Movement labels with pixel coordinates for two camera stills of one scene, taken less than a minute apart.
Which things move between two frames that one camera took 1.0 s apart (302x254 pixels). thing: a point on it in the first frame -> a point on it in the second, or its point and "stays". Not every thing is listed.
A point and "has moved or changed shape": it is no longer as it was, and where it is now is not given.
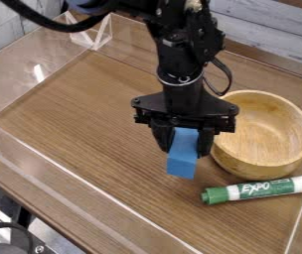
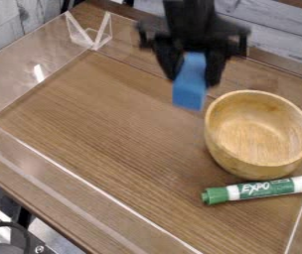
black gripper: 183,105 -> 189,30
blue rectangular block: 183,153 has moved or changed shape
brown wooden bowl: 271,138 stays
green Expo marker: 283,186 stays
